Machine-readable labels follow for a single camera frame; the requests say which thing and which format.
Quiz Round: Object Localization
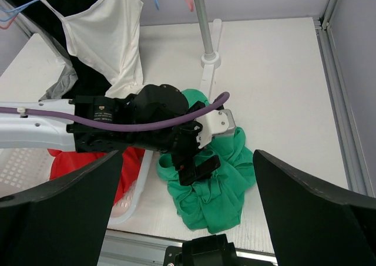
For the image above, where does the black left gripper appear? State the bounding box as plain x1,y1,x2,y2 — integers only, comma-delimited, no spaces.
170,101,221,187

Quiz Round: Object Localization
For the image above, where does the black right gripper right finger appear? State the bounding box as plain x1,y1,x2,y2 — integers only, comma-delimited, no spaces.
253,150,375,265

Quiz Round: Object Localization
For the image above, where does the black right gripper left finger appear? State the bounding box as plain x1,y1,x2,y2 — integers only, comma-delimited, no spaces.
1,151,123,265

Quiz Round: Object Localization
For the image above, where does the green tank top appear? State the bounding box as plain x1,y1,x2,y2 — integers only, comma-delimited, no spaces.
155,88,256,235

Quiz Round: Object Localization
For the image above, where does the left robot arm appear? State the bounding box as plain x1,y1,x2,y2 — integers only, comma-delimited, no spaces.
1,85,231,186

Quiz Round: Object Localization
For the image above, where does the grey tank top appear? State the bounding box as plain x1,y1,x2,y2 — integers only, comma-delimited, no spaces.
39,66,78,102

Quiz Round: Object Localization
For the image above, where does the white tank top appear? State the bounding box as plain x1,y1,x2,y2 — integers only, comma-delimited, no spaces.
40,0,143,98

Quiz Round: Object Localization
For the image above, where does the black tank top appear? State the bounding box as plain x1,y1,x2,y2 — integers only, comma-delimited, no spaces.
22,0,110,99

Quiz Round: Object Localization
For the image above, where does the white plastic basket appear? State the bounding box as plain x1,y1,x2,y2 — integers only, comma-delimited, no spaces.
0,147,153,225

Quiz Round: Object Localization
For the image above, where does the white and silver clothes rack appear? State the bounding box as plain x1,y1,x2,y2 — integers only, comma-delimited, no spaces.
194,0,223,99

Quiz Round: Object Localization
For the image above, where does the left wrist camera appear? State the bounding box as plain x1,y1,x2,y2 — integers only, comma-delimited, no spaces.
196,109,236,149

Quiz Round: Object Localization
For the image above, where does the aluminium mounting rail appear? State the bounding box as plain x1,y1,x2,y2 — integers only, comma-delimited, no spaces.
98,230,277,265

